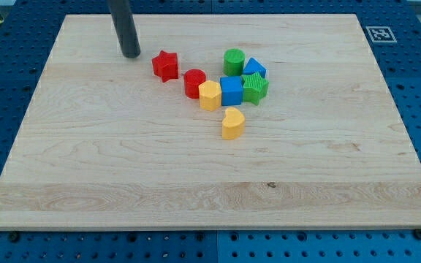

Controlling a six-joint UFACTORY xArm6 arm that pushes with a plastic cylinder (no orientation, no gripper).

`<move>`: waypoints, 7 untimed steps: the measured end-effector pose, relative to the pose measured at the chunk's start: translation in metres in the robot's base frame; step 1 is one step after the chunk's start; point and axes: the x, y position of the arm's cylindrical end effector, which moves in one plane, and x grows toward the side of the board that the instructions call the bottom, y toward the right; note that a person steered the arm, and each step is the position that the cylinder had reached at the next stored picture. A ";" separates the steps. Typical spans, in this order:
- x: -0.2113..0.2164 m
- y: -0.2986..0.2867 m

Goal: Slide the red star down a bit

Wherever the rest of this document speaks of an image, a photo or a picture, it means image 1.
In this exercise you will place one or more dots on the green star block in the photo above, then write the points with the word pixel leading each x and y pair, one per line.
pixel 255 88

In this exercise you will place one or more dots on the red star block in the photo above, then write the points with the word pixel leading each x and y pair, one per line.
pixel 165 66

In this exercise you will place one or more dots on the yellow crescent block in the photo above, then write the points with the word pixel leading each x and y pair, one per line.
pixel 233 124

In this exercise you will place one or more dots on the yellow hexagon block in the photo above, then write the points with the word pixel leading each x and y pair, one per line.
pixel 210 95

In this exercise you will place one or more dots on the blue cube block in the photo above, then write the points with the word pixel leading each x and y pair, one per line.
pixel 232 90

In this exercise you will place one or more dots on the red cylinder block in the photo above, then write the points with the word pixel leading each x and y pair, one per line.
pixel 192 79

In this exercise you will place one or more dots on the green cylinder block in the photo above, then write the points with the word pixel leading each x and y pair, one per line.
pixel 233 62

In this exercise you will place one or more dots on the blue triangle block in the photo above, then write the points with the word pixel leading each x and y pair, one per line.
pixel 254 66

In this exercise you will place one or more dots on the light wooden board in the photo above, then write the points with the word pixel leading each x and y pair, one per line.
pixel 105 145

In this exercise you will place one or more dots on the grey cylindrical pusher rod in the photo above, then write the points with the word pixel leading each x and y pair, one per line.
pixel 123 22

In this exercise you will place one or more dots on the white fiducial marker tag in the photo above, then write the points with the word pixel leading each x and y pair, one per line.
pixel 381 34

